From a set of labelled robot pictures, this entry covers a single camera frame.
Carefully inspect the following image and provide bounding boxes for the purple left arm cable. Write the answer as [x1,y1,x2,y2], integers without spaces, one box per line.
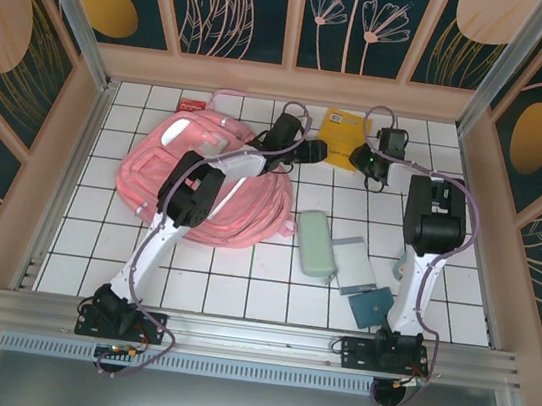
[92,77,321,402]

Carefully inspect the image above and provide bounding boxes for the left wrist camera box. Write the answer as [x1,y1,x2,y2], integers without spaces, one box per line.
[270,111,308,143]

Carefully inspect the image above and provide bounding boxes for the small pale blue item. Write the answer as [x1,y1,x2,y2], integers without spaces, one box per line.
[390,254,411,284]

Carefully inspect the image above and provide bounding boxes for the yellow book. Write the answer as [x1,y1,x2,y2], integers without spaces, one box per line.
[312,106,369,176]

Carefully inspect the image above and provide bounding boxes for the pale green pencil case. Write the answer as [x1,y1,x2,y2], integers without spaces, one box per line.
[289,207,346,281]

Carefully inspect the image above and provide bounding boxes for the dark wall panel pink flowers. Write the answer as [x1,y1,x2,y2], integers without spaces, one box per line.
[294,0,422,85]

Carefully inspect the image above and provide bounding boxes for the white and blue notebook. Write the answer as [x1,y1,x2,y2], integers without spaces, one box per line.
[323,235,384,301]

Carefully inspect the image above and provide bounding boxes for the small teal notebook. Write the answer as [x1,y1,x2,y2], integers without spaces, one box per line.
[344,283,397,333]

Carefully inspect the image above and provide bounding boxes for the pink student backpack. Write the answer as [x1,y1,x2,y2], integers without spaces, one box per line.
[108,74,315,257]

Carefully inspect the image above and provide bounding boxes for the aluminium frame post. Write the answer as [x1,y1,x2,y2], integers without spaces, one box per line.
[455,0,542,146]
[8,0,129,91]

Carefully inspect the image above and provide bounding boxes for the dark wall panel fern leaves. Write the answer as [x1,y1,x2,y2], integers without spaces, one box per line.
[150,0,291,69]

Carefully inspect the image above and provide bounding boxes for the slotted metal strip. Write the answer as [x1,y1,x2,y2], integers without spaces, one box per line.
[0,329,502,406]

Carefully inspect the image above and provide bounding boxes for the red plastic packet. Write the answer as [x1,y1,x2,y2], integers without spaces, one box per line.
[178,96,210,117]

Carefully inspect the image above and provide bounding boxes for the dark wall panel pale circle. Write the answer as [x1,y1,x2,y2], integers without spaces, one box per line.
[408,0,542,100]

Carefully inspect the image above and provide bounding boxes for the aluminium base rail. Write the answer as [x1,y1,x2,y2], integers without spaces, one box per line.
[0,278,529,401]

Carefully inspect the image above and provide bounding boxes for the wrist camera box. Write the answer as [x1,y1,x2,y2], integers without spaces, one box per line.
[376,125,412,159]
[270,111,308,143]

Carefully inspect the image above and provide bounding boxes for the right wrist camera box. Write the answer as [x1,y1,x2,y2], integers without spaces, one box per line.
[376,125,412,159]

